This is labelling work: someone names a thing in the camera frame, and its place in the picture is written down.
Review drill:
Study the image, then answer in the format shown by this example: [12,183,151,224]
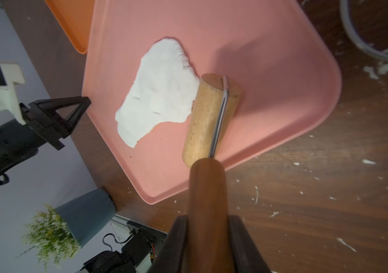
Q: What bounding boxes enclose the small green potted plant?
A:
[20,188,116,270]

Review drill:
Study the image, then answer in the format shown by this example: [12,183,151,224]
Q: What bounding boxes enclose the white dough lump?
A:
[115,38,200,148]

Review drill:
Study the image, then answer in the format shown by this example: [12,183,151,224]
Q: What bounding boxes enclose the wooden rolling pin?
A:
[183,73,236,273]

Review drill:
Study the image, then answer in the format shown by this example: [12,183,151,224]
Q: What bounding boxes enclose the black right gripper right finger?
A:
[228,216,271,273]

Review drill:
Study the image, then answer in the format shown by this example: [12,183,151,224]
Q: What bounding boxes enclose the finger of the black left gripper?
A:
[21,96,91,118]
[30,111,82,150]

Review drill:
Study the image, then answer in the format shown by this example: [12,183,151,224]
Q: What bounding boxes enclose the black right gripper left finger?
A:
[148,216,187,273]

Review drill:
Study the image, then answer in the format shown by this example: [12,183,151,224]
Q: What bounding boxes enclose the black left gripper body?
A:
[0,120,46,185]

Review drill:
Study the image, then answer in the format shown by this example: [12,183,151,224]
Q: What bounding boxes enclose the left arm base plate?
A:
[122,220,167,266]

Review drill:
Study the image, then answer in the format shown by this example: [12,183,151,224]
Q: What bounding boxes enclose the pink silicone mat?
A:
[82,1,341,204]

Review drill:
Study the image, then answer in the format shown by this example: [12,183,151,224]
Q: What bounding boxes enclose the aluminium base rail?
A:
[111,215,154,273]

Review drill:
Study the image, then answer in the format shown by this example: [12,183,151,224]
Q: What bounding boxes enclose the orange plastic tray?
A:
[45,0,95,55]

